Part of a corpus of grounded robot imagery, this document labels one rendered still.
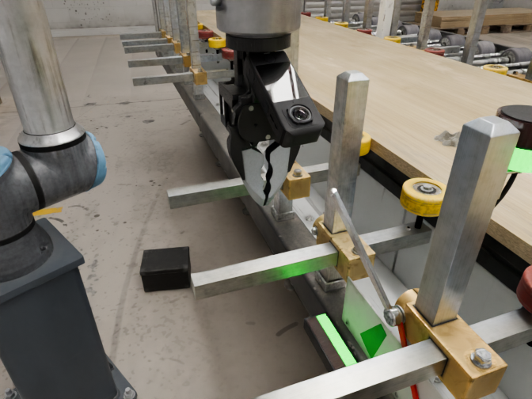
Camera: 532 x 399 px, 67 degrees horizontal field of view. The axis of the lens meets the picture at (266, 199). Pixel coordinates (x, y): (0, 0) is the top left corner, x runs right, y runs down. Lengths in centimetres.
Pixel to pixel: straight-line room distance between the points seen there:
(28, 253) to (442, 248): 92
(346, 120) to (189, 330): 123
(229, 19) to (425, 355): 42
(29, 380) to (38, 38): 84
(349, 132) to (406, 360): 32
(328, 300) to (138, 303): 117
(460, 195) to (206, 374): 124
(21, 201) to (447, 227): 89
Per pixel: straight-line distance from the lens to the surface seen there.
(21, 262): 112
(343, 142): 64
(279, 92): 42
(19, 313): 116
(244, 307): 174
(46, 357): 128
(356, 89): 61
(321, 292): 80
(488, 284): 78
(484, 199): 45
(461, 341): 54
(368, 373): 50
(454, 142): 95
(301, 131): 40
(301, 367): 156
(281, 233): 94
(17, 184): 106
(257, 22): 43
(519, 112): 47
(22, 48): 102
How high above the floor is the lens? 125
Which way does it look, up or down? 31 degrees down
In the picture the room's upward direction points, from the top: straight up
